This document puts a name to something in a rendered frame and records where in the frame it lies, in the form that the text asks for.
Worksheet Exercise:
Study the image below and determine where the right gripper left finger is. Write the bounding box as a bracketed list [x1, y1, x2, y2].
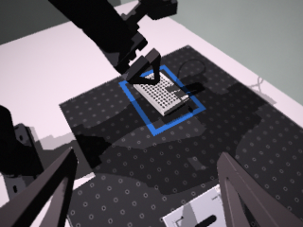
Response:
[0, 148, 78, 227]

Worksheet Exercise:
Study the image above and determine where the blue rectangular tape outline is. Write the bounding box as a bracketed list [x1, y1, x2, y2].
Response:
[119, 65, 205, 136]

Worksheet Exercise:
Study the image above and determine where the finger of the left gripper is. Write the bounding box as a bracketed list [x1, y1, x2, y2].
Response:
[128, 48, 161, 85]
[129, 52, 136, 61]

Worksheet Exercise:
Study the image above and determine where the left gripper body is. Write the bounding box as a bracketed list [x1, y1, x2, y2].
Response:
[82, 0, 171, 82]

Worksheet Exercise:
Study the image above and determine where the white well plate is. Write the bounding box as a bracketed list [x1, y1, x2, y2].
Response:
[134, 72, 189, 116]

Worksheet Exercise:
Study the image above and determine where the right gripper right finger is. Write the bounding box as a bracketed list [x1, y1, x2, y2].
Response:
[217, 152, 303, 227]

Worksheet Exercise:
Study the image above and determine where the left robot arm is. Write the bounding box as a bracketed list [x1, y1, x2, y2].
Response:
[0, 0, 178, 200]

